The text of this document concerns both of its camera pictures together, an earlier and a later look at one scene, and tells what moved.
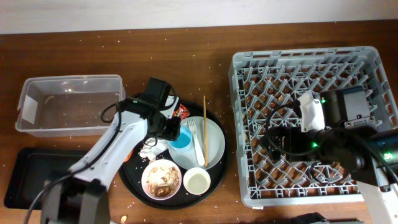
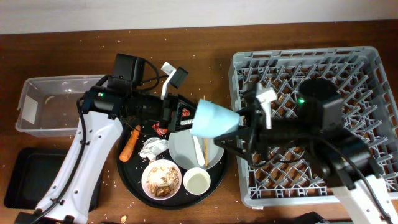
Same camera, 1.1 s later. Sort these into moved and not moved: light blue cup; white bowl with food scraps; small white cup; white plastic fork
Moved: light blue cup
Not moved: white plastic fork; small white cup; white bowl with food scraps
